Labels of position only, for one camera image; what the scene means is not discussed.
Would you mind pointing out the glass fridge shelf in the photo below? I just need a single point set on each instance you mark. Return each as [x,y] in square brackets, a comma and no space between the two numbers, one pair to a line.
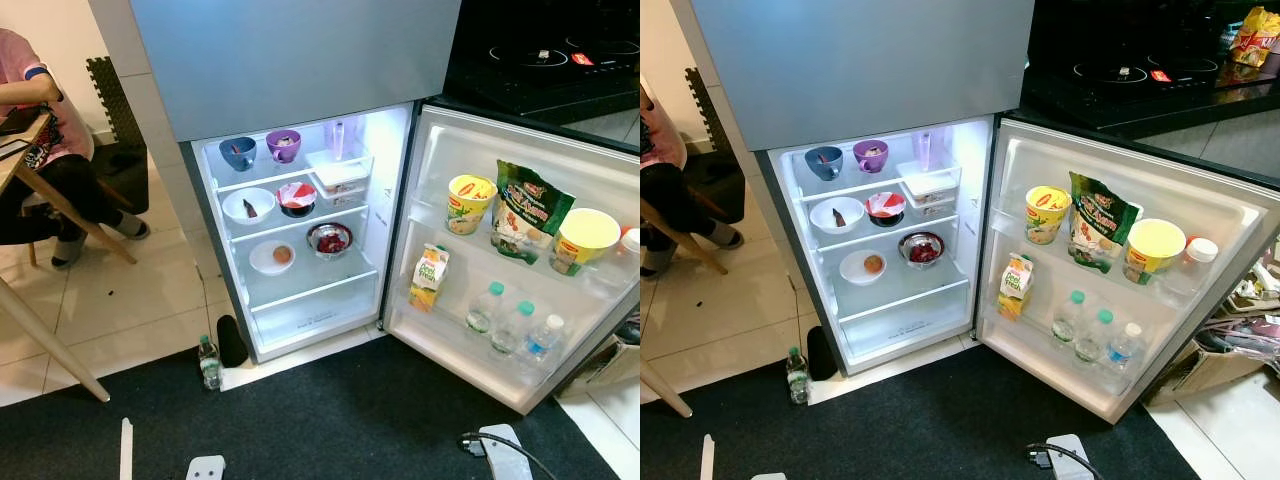
[848,182]
[240,232]
[828,241]
[300,282]
[890,292]
[262,172]

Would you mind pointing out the grey two-door fridge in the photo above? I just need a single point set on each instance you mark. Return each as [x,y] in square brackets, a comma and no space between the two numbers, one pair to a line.
[860,60]
[300,50]

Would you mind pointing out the white-capped clear jar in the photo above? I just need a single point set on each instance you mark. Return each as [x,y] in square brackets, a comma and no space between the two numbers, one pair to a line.
[631,242]
[1198,258]

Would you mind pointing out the large yellow noodle bowl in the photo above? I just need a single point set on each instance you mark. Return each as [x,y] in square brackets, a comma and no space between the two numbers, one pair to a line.
[1155,245]
[585,235]

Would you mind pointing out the black seat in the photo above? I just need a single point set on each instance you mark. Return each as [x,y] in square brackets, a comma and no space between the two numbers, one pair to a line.
[125,180]
[720,190]

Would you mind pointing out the person in pink shirt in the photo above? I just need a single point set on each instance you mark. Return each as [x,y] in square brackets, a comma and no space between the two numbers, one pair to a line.
[660,130]
[15,55]

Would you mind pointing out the green snack bag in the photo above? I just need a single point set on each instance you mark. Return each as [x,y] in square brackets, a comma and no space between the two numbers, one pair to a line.
[530,215]
[1103,225]

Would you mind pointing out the brown cardboard box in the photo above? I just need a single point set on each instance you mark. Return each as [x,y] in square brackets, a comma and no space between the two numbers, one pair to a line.
[1205,375]
[610,368]

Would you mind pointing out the white-capped blue-label bottle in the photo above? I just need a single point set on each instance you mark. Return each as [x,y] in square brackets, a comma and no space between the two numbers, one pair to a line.
[545,340]
[1124,348]

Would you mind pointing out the black foam mat tile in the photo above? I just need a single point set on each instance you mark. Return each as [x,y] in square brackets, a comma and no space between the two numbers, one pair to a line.
[118,100]
[708,110]

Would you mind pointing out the green-capped water bottle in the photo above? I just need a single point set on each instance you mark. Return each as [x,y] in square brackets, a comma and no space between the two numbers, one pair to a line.
[1093,338]
[1067,320]
[512,330]
[484,310]

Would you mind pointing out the yellow instant noodle cup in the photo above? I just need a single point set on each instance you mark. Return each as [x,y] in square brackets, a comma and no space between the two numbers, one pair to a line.
[1047,215]
[470,205]

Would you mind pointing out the dark blue cup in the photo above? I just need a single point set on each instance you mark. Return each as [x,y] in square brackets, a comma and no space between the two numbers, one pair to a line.
[238,155]
[824,165]

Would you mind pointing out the dark brown food piece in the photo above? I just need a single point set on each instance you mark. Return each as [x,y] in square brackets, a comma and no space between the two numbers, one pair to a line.
[249,208]
[838,217]

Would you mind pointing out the black induction cooktop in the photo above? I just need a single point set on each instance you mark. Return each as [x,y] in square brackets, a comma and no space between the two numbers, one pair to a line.
[540,60]
[1120,75]

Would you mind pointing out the small green-capped bottle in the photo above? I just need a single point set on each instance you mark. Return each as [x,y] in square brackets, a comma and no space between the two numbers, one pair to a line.
[797,380]
[209,368]

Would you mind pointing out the yellow green juice carton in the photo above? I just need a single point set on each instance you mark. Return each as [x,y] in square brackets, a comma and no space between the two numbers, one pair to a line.
[1016,288]
[430,280]

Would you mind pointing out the black rounded floor object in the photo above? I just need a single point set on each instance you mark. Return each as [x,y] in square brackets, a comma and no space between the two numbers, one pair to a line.
[822,354]
[232,342]

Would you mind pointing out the white floor strip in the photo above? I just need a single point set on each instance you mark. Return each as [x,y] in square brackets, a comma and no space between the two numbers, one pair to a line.
[707,458]
[126,450]

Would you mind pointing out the brown round food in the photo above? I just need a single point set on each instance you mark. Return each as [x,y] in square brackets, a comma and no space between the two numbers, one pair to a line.
[873,264]
[282,255]

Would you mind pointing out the purple cup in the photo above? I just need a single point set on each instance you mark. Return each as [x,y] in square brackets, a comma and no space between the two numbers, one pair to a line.
[284,148]
[870,158]

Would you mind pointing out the black bowl red white wrap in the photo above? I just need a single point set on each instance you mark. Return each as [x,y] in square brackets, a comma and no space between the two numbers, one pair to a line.
[886,208]
[297,198]

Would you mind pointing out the steel bowl red food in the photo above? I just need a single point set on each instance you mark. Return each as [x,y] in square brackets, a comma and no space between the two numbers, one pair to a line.
[330,242]
[921,251]

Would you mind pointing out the clear tall tumbler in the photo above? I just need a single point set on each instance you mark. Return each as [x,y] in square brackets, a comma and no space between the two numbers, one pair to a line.
[340,140]
[926,150]

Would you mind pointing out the black floor mat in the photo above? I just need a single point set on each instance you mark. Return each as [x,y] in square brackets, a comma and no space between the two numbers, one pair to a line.
[900,440]
[330,420]

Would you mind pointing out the black phone case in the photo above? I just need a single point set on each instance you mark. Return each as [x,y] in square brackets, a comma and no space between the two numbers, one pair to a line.
[18,122]

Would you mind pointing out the black smartphone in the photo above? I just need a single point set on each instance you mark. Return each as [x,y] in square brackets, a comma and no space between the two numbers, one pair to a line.
[12,150]

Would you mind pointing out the yellow red snack bag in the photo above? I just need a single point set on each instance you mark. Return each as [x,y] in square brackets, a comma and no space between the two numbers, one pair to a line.
[1255,38]

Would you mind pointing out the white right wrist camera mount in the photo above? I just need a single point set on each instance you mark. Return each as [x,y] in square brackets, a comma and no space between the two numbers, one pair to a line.
[503,455]
[1070,460]

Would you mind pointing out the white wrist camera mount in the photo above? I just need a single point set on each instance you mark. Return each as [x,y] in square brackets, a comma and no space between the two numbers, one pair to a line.
[1070,460]
[503,455]
[770,476]
[206,468]

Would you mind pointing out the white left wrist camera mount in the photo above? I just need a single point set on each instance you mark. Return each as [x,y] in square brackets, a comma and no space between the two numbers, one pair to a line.
[770,476]
[206,468]

